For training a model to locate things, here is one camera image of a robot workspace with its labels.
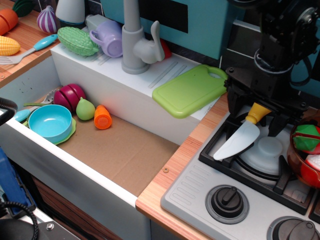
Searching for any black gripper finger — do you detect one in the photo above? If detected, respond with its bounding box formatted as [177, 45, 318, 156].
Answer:
[268, 113, 290, 137]
[227, 86, 251, 118]

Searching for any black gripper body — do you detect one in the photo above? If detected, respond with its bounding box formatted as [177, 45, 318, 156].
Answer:
[225, 67, 309, 125]

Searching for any toy knife yellow handle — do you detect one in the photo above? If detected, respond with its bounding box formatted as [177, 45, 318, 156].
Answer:
[213, 103, 272, 161]

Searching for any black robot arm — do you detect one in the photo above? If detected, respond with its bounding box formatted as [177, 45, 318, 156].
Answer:
[225, 0, 320, 137]

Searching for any green plastic cutting board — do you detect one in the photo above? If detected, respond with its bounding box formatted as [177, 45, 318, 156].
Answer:
[152, 64, 228, 119]

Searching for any green red toy vegetable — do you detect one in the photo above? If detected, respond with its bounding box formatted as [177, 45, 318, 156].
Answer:
[292, 124, 320, 155]

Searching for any white burner disc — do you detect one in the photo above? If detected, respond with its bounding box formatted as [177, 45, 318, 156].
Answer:
[239, 125, 291, 176]

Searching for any red white toy tomato slice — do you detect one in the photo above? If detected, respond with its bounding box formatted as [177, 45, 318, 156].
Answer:
[300, 154, 320, 189]

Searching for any brown transparent toy pot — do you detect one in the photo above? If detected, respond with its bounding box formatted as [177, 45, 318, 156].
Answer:
[287, 111, 320, 188]

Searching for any black stove grate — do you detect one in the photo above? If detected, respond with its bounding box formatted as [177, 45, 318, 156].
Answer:
[199, 114, 318, 215]

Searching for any red toy behind faucet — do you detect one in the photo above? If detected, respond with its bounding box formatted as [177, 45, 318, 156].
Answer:
[160, 38, 172, 59]

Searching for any black stove knob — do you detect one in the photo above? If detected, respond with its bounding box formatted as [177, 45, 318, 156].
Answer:
[205, 184, 250, 225]
[266, 216, 320, 240]

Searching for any grey toy faucet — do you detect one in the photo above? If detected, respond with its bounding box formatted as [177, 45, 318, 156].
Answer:
[121, 0, 165, 75]

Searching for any brown cardboard sink liner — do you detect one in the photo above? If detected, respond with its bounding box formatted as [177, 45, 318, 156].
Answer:
[32, 94, 181, 198]

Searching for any orange toy carrot piece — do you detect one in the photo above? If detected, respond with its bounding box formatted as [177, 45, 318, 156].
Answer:
[94, 105, 113, 130]

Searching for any purple plastic cup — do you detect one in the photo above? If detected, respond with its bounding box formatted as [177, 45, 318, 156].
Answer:
[89, 20, 123, 58]

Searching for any green toy pear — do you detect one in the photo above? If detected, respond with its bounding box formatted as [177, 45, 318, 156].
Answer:
[76, 97, 96, 121]

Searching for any green plastic plate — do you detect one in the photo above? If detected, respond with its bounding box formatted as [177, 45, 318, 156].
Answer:
[22, 118, 76, 145]

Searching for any magenta toy red onion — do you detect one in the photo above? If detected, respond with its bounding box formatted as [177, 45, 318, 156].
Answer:
[53, 83, 87, 113]

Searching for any green toy bitter gourd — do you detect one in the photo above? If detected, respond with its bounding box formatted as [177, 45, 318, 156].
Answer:
[57, 26, 99, 57]

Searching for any blue plastic bowl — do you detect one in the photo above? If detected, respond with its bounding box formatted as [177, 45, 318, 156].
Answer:
[28, 104, 73, 144]

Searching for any white cone toy container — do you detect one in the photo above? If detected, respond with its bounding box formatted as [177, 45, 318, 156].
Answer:
[55, 0, 85, 25]

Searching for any purple striped toy onion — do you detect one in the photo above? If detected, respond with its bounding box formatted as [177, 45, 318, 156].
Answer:
[37, 5, 58, 34]

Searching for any yellow toy corn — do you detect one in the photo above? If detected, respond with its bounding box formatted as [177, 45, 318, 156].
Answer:
[0, 36, 21, 56]

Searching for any blue box lower left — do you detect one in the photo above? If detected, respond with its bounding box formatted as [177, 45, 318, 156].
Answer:
[0, 148, 36, 212]

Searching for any orange toy carrot with leaves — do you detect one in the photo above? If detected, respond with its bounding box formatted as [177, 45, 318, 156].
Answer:
[0, 0, 35, 36]

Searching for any grey fork blue handle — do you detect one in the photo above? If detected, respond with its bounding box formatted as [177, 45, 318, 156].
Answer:
[13, 89, 57, 123]

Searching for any grey spatula blue handle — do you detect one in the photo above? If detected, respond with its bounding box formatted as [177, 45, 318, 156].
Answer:
[0, 34, 58, 65]

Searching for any black braided cable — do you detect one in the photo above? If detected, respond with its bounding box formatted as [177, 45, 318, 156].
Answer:
[0, 200, 41, 240]

